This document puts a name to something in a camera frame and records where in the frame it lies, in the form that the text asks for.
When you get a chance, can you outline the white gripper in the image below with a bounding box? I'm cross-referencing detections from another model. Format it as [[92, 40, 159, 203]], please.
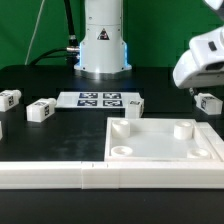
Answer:
[[173, 26, 224, 97]]

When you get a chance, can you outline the white square table top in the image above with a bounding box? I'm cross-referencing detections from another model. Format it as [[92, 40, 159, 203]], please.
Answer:
[[104, 118, 222, 162]]

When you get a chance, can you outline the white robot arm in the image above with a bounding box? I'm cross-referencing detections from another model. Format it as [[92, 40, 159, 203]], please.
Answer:
[[74, 0, 224, 89]]

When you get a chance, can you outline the white marker plate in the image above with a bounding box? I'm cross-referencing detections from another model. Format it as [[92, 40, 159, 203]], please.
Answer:
[[56, 92, 142, 108]]

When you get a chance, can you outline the black thick cable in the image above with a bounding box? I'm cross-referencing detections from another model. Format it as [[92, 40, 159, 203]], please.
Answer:
[[63, 0, 78, 66]]

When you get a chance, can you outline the black side cable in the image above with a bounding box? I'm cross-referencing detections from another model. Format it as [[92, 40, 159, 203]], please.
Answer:
[[28, 47, 80, 66]]

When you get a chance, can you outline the white front fence rail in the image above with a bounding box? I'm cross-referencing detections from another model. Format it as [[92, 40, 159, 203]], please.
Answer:
[[0, 162, 224, 189]]

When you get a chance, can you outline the thin white cable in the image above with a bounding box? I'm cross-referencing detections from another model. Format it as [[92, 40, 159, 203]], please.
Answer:
[[23, 0, 46, 66]]

